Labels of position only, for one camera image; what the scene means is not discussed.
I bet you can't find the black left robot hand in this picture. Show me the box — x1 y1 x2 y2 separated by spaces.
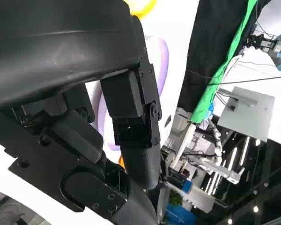
0 0 163 225

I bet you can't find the lilac plate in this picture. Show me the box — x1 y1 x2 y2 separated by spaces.
97 35 170 152

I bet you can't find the black cloth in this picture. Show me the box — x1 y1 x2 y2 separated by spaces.
177 0 272 118

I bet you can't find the green cloth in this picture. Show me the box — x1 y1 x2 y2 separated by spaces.
189 0 258 124

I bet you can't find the grey metal box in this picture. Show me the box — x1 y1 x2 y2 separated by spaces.
217 86 276 143

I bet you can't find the blue box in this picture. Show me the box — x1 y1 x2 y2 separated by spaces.
165 202 197 225

